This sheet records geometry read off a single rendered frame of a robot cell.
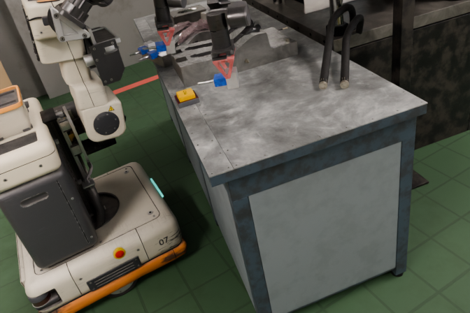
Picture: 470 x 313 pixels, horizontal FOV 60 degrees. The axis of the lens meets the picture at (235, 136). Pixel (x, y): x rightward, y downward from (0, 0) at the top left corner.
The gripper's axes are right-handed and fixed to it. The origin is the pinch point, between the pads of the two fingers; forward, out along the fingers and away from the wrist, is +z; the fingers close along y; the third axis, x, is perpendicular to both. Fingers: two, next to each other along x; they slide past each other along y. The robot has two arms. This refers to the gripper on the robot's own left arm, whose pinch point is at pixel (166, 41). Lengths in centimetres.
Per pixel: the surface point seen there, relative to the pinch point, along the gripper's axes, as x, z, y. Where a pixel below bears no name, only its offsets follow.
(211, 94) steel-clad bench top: -11.8, 12.2, -27.9
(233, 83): -15, -3, -49
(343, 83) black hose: -53, 3, -51
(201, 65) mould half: -11.0, 6.1, -14.2
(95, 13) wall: 46, 66, 262
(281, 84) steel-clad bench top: -37, 9, -35
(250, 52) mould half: -32.0, 4.3, -12.8
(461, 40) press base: -147, 21, 0
